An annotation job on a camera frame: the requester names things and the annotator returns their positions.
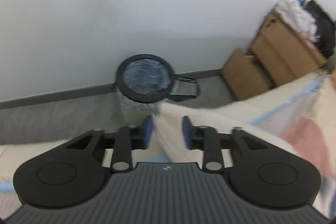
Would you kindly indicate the plaid patchwork duvet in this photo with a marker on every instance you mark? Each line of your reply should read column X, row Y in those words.
column 307, row 134

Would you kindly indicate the black rimmed trash bin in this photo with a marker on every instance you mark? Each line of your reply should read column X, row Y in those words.
column 144, row 77

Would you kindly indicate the white clothes pile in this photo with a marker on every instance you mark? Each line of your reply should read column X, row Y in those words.
column 294, row 14

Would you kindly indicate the cream sweater with striped sleeves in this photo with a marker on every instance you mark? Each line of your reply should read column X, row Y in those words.
column 168, row 129

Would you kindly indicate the wooden nightstand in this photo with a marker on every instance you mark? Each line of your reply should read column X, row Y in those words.
column 283, row 56

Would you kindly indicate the black clothes pile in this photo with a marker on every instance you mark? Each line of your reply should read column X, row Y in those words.
column 324, row 27

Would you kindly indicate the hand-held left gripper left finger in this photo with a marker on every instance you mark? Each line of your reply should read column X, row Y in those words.
column 148, row 132

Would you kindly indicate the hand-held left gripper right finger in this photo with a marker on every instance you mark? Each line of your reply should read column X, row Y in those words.
column 187, row 132

